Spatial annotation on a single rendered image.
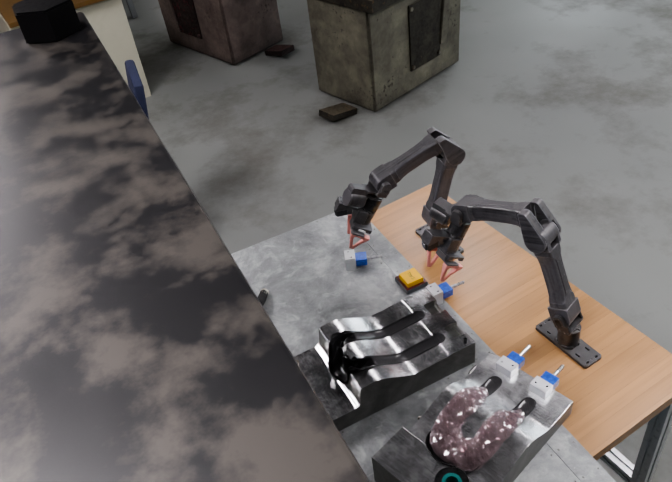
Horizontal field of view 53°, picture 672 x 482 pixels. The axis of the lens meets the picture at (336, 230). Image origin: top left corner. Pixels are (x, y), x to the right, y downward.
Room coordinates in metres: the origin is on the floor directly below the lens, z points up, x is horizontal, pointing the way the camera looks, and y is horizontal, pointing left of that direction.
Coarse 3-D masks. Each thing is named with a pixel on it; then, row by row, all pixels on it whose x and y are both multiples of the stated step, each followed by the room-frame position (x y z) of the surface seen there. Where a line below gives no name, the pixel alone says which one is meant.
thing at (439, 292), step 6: (444, 282) 1.56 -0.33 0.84; (462, 282) 1.56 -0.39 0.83; (426, 288) 1.53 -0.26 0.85; (432, 288) 1.53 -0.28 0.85; (438, 288) 1.52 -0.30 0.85; (444, 288) 1.53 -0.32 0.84; (450, 288) 1.53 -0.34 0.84; (432, 294) 1.50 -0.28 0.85; (438, 294) 1.50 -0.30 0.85; (444, 294) 1.51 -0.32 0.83; (450, 294) 1.52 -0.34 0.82; (438, 300) 1.50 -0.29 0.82
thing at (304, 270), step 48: (288, 240) 1.93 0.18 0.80; (336, 240) 1.90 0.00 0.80; (384, 240) 1.86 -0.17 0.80; (288, 288) 1.68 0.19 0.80; (336, 288) 1.64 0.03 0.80; (384, 288) 1.61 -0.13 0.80; (288, 336) 1.46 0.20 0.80; (432, 384) 1.19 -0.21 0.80; (384, 432) 1.06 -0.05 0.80; (528, 480) 0.86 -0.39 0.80; (576, 480) 0.85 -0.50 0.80
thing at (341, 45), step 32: (320, 0) 4.48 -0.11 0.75; (352, 0) 4.20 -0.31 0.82; (384, 0) 4.14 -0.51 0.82; (416, 0) 4.45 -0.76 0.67; (448, 0) 4.63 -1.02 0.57; (320, 32) 4.51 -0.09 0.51; (352, 32) 4.26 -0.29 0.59; (384, 32) 4.24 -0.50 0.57; (416, 32) 4.42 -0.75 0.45; (448, 32) 4.67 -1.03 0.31; (320, 64) 4.55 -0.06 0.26; (352, 64) 4.29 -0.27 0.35; (384, 64) 4.23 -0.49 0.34; (416, 64) 4.42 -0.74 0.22; (448, 64) 4.67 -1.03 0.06; (352, 96) 4.31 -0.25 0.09; (384, 96) 4.21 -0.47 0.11
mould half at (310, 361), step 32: (352, 320) 1.38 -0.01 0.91; (384, 320) 1.39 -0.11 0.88; (448, 320) 1.35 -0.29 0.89; (320, 352) 1.32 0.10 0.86; (352, 352) 1.24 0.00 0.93; (384, 352) 1.25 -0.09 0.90; (448, 352) 1.23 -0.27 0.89; (320, 384) 1.20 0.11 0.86; (352, 384) 1.15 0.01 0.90; (384, 384) 1.14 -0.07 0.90; (416, 384) 1.18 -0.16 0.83; (352, 416) 1.10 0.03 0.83
